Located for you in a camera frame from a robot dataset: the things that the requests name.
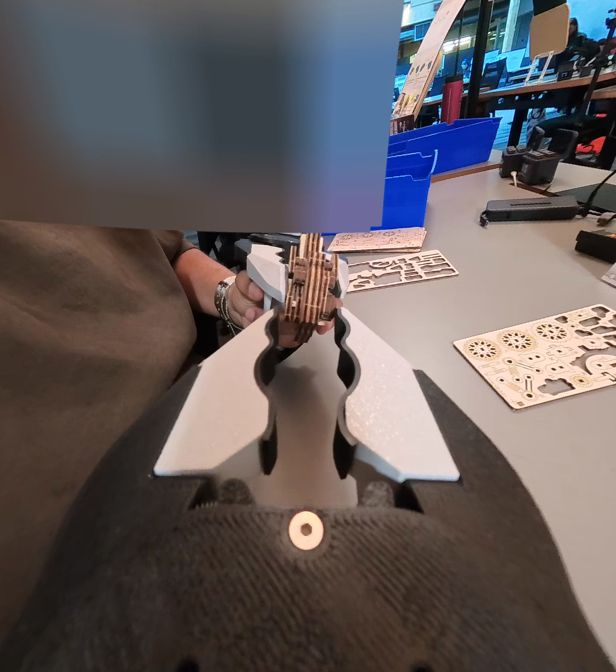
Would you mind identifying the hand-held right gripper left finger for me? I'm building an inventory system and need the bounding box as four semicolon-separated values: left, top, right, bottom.
153;309;281;477

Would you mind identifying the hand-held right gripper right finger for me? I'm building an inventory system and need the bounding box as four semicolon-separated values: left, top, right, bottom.
333;309;462;483

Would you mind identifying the wooden motorcycle model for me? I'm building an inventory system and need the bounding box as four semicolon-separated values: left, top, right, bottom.
282;232;341;337

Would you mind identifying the person's left forearm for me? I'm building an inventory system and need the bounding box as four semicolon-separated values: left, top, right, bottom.
174;246;235;316

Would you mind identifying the grey desk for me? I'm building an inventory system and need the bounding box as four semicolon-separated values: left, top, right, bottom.
339;149;616;672

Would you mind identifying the person's left hand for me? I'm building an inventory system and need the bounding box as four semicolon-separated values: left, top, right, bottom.
227;271;336;349

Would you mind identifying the stack of wooden sheets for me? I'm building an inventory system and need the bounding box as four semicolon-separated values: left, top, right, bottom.
327;226;427;254

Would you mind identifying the wooden sheet with bar cutouts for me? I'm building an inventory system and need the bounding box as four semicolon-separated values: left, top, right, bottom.
347;250;460;293

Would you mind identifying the person's olive shirt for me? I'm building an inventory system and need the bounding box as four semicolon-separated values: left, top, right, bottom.
0;218;199;672

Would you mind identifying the wooden sheet with rod parts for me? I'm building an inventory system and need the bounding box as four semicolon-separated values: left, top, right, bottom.
453;303;616;411

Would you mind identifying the black long case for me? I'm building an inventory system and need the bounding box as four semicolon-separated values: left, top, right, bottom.
479;195;581;227

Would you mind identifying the red water bottle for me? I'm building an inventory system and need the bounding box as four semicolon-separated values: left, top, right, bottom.
440;75;464;127

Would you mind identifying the black device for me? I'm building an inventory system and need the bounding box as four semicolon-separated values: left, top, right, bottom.
499;126;561;186

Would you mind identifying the leaning wooden display board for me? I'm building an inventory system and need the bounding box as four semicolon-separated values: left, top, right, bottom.
391;0;467;120

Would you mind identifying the small black box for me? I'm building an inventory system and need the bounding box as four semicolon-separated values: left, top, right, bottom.
574;229;616;264

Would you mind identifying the wooden table with devices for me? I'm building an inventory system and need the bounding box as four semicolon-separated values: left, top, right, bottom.
427;64;616;108

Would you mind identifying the dark flat pad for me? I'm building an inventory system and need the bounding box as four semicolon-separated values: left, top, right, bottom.
564;183;616;222

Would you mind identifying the small beige rounded board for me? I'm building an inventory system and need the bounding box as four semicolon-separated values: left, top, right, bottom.
530;4;571;57

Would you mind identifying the silver wrist bracelet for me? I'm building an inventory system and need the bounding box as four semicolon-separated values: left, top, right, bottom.
213;276;243;338

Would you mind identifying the black cable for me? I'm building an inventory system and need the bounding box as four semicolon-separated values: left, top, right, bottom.
581;167;616;218

